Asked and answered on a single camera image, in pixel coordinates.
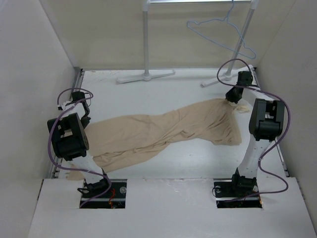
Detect beige trousers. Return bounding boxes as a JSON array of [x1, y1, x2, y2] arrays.
[[85, 99, 250, 173]]

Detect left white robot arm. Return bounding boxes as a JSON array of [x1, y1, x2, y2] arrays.
[[47, 90, 111, 198]]

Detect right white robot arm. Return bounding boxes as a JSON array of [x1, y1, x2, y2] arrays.
[[225, 71, 285, 197]]

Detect white clothes rack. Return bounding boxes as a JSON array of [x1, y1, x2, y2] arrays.
[[117, 0, 259, 84]]

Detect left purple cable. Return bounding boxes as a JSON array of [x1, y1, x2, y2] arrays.
[[47, 88, 112, 208]]

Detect purple cable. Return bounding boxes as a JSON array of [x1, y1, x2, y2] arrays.
[[216, 58, 291, 201], [47, 88, 112, 208]]

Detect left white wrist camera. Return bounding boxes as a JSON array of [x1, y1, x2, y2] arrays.
[[57, 101, 72, 111]]

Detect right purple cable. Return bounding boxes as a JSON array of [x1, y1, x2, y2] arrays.
[[216, 58, 291, 201]]

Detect blue wire hanger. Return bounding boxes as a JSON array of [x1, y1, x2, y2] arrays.
[[186, 0, 258, 60]]

